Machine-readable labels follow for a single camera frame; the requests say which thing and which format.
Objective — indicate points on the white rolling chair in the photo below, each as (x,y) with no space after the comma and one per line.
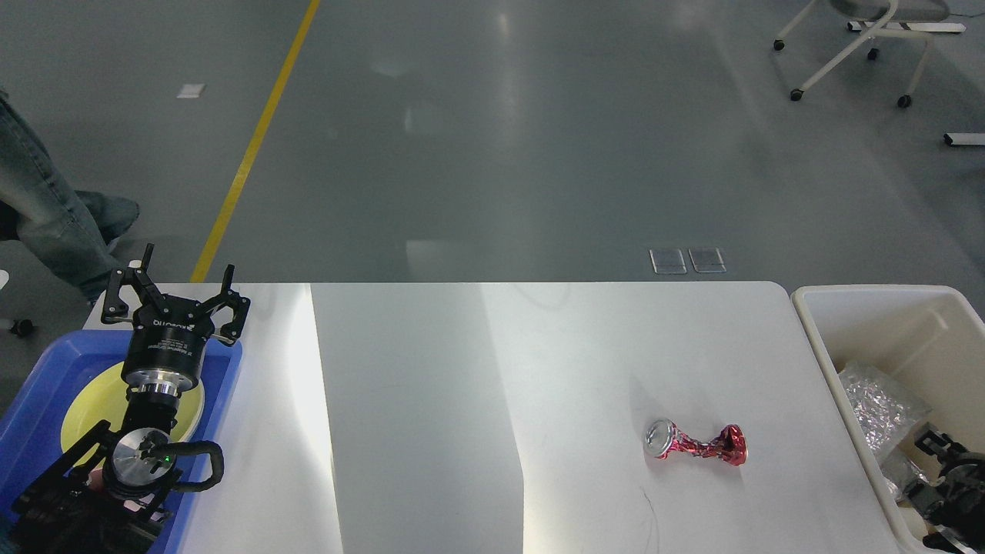
(917,21)

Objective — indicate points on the foil tray with paper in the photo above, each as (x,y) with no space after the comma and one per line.
(899,470)

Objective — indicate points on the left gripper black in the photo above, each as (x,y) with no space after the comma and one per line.
(169,333)

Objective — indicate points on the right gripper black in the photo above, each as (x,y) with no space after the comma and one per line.
(954,504)

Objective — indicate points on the office chair wheel base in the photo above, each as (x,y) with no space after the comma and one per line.
(18,327)

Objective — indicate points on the person in grey trousers sneakers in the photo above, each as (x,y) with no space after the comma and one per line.
(71,232)

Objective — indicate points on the crushed red soda can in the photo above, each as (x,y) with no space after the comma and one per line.
(663,437)

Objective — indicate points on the pink mug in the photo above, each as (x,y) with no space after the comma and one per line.
(95,481)

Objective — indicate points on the left floor outlet plate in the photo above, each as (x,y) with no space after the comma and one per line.
(669,261)

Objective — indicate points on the white plastic bin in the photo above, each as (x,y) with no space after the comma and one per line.
(929,338)

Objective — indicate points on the right floor outlet plate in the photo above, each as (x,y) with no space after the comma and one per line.
(707,260)

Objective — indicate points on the white furniture leg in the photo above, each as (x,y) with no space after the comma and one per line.
(961,139)

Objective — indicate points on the floor outlet plate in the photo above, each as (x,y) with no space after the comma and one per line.
(669,261)
(707,260)

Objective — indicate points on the yellow plastic plate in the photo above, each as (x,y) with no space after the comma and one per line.
(104,399)

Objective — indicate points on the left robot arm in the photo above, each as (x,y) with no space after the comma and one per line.
(107,492)

